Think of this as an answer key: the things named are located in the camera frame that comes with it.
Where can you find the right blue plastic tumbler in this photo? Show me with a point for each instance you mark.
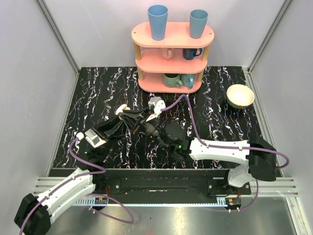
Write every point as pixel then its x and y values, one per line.
pixel 197 23

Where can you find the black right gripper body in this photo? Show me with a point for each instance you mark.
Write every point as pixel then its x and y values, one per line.
pixel 151 127

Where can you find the pink three-tier shelf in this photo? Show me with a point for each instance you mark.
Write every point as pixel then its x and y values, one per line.
pixel 151 66

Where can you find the dark blue ceramic mug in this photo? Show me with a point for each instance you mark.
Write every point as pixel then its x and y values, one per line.
pixel 191 53

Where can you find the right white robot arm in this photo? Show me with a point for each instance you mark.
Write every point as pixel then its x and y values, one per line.
pixel 255 159

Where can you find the pink ceramic mug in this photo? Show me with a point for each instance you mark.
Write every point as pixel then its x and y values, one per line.
pixel 167 53

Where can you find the left blue plastic tumbler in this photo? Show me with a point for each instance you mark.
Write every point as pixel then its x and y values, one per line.
pixel 157 15

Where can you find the white earbud charging case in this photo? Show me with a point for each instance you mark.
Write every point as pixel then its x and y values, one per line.
pixel 120 109

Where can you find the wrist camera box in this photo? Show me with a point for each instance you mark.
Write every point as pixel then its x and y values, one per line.
pixel 157 104
pixel 93 139

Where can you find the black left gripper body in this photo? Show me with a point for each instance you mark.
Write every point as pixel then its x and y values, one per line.
pixel 103 131

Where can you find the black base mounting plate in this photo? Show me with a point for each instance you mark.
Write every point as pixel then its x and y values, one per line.
pixel 207 181

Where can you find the aluminium frame post left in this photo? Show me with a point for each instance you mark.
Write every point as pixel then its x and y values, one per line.
pixel 57 34

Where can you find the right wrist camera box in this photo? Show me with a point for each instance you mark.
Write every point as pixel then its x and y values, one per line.
pixel 157 104

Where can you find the light blue butterfly mug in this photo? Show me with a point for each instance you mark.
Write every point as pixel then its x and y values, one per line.
pixel 188 80

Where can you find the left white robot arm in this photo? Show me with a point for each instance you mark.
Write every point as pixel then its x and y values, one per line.
pixel 36 214

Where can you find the aluminium frame post right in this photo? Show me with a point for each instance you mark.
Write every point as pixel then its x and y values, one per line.
pixel 270 33

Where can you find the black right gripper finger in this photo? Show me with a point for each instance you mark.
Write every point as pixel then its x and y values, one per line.
pixel 137 114
pixel 132 123

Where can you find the blue plastic tumbler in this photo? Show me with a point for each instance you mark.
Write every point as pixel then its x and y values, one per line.
pixel 197 23
pixel 157 15

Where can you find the aluminium frame post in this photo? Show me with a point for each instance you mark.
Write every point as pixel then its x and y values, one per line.
pixel 57 34
pixel 270 33

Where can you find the teal glazed ceramic mug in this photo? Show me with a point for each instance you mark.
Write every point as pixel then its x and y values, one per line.
pixel 172 80

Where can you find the cream ceramic bowl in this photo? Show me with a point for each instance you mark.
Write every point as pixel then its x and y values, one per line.
pixel 239 96

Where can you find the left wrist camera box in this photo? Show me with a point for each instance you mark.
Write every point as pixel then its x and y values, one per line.
pixel 93 139

